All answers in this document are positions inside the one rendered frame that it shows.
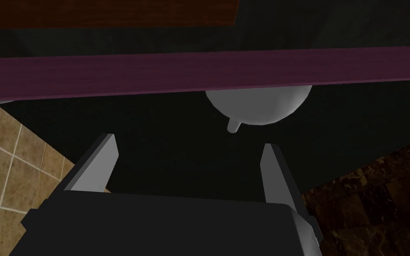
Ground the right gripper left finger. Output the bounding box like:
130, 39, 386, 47
64, 133, 120, 193

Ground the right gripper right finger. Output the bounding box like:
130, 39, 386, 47
260, 143, 303, 207

